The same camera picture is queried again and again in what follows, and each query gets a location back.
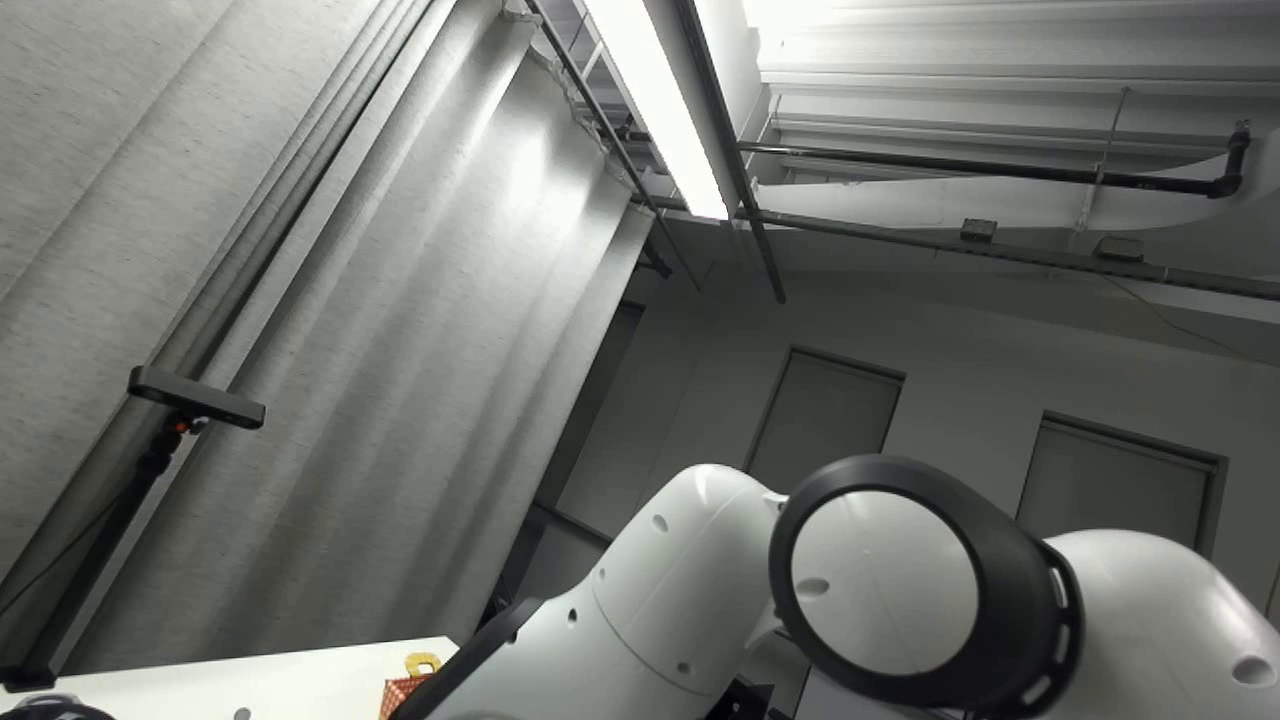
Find long ceiling light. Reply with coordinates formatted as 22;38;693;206
575;0;734;226

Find black camera stand pole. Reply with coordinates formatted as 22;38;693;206
0;417;183;697

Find black pot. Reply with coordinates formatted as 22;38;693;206
0;693;115;720

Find black ceiling pipe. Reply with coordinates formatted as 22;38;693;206
734;122;1255;206

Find metal ceiling cable tray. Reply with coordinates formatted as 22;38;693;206
523;0;673;212

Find grey white curtain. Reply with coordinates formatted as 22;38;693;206
0;0;654;676

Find checkered open toy box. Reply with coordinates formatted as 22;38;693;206
378;673;429;720

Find grey ceiling conduit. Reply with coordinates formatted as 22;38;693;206
662;206;1280;304

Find grey door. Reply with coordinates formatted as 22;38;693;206
1015;412;1229;557
744;344;907;496

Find black camera bar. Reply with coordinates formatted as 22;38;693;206
124;364;267;433

